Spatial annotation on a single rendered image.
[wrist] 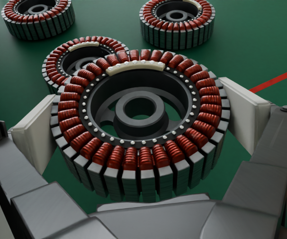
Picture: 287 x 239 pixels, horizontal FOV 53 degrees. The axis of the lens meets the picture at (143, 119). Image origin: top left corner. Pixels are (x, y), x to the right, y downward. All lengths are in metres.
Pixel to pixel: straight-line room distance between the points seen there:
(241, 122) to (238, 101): 0.01
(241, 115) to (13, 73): 0.35
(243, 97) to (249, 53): 0.28
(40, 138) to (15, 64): 0.31
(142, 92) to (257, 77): 0.23
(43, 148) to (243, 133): 0.11
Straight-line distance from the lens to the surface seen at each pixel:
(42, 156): 0.16
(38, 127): 0.16
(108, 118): 0.20
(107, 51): 0.38
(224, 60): 0.42
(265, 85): 0.39
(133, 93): 0.20
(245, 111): 0.16
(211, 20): 0.44
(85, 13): 0.55
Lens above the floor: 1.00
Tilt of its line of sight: 48 degrees down
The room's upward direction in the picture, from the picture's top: 5 degrees counter-clockwise
